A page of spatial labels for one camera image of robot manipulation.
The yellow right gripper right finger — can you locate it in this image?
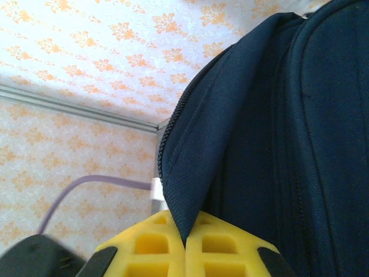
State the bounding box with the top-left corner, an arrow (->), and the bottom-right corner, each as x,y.
184,211 -> 298,277

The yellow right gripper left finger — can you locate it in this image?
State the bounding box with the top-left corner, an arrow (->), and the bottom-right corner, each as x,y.
76,209 -> 186,277

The navy blue backpack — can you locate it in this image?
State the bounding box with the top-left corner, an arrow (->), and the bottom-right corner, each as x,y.
157,0 -> 369,277

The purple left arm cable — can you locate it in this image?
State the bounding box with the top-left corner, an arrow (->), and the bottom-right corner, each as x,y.
36,174 -> 153,235

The aluminium frame post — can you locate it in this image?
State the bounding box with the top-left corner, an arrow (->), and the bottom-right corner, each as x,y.
0,83 -> 160,134

